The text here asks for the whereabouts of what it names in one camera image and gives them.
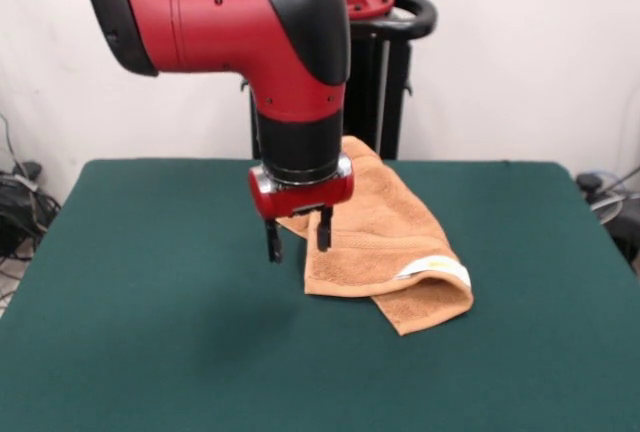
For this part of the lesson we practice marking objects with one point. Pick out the dark green table cloth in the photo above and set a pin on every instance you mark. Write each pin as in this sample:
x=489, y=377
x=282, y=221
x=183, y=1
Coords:
x=150, y=327

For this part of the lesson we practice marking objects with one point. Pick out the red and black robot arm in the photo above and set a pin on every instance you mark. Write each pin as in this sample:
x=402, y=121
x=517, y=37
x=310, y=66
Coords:
x=225, y=17

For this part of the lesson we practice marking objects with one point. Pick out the orange terry towel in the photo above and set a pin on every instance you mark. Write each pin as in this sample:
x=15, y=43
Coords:
x=390, y=252

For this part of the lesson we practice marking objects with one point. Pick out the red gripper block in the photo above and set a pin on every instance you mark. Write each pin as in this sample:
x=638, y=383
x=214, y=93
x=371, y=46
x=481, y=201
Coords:
x=305, y=199

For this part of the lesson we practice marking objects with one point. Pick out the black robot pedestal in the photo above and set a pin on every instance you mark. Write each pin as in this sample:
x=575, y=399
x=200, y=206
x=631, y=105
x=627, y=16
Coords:
x=385, y=77

